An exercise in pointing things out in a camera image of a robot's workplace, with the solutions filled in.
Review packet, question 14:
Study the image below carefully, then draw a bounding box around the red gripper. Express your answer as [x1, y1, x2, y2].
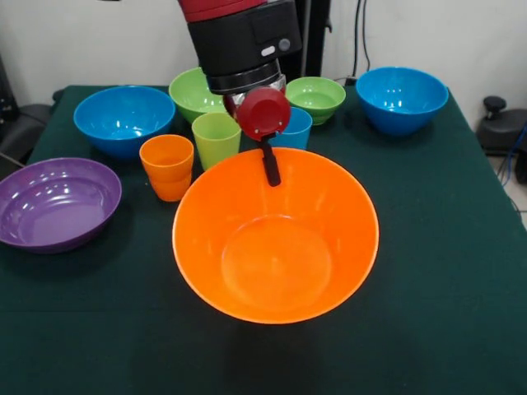
[224, 85, 292, 188]

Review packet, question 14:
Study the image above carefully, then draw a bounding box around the green plastic cup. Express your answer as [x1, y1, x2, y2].
[190, 112, 243, 172]

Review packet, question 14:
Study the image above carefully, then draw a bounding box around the large yellow-orange bowl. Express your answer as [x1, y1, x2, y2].
[171, 146, 380, 325]

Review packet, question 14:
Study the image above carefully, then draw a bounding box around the orange plastic cup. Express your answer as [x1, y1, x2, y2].
[138, 134, 195, 203]

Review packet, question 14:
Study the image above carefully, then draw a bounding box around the blue plastic cup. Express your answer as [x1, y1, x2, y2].
[268, 107, 314, 151]

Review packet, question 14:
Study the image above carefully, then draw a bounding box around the small green bowl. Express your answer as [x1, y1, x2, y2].
[284, 76, 347, 127]

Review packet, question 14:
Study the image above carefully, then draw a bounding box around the large green bowl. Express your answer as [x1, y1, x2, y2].
[168, 67, 228, 124]

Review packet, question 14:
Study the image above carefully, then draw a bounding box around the blue plastic bowl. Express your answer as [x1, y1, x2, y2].
[72, 85, 177, 162]
[355, 67, 450, 137]

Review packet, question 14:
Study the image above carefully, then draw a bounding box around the dark green tablecloth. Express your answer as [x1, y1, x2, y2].
[0, 84, 527, 395]

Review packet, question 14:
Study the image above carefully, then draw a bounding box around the purple shallow bowl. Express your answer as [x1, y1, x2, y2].
[0, 156, 124, 255]

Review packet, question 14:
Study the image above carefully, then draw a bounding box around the dark grey stand foot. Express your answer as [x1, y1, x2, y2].
[476, 95, 527, 156]
[0, 96, 63, 170]

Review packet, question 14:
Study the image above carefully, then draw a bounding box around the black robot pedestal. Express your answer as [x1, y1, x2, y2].
[279, 0, 331, 81]

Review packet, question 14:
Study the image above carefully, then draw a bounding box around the black wall cable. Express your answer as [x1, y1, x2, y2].
[352, 0, 371, 72]

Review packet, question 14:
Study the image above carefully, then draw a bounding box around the blue floor cable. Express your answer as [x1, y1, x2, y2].
[497, 123, 527, 188]

